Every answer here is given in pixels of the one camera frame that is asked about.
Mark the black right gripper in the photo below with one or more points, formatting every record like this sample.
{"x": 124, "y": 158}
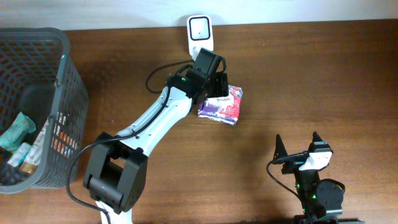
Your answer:
{"x": 280, "y": 156}

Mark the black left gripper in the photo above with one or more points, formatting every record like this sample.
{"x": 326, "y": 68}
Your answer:
{"x": 221, "y": 83}

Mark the red purple tissue pack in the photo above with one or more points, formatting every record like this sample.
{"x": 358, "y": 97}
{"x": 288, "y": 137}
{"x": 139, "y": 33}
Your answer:
{"x": 223, "y": 109}

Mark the green wipes pack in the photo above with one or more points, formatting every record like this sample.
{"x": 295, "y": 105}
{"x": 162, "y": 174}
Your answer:
{"x": 14, "y": 136}

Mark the white Pantene tube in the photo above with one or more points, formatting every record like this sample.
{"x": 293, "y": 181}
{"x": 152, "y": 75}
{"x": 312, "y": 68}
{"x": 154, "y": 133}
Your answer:
{"x": 33, "y": 157}

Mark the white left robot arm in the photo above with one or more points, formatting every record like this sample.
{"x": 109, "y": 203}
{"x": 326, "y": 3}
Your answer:
{"x": 116, "y": 173}

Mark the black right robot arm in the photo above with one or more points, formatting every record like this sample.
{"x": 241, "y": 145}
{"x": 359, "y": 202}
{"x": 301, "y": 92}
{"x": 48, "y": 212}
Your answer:
{"x": 321, "y": 199}

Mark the white barcode scanner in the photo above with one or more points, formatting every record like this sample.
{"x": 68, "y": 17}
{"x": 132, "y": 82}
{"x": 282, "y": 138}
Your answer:
{"x": 200, "y": 34}

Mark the grey plastic basket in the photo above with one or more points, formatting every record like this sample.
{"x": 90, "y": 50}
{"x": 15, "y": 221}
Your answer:
{"x": 40, "y": 80}

